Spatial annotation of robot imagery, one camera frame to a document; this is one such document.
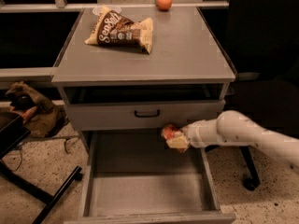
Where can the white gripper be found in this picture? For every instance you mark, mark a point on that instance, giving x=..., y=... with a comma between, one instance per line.
x=195, y=135

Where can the black office chair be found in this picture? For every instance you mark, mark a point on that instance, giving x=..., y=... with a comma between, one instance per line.
x=262, y=41

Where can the brown bag on floor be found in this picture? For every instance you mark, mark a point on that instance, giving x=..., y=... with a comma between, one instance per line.
x=41, y=116

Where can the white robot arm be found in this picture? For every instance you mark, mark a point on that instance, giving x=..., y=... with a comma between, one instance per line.
x=233, y=129

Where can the red coke can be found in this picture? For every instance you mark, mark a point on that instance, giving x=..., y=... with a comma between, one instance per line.
x=171, y=131

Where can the black drawer handle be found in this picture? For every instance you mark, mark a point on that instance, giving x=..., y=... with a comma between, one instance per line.
x=147, y=114

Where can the closed grey top drawer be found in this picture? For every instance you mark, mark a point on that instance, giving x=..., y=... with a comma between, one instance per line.
x=121, y=116

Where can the grey drawer cabinet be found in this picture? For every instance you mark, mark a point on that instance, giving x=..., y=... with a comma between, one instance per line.
x=185, y=65

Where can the open grey middle drawer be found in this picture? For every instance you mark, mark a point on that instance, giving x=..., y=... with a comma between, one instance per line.
x=132, y=177

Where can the orange fruit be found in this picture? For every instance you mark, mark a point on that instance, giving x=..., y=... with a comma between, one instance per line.
x=164, y=4

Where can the brown sea salt chip bag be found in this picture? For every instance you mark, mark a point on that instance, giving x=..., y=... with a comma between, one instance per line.
x=112, y=29

